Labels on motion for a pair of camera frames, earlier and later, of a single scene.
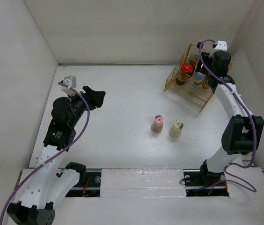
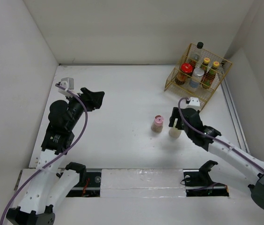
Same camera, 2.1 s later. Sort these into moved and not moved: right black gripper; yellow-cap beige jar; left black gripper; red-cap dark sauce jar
Moved: right black gripper
Not moved: yellow-cap beige jar; red-cap dark sauce jar; left black gripper
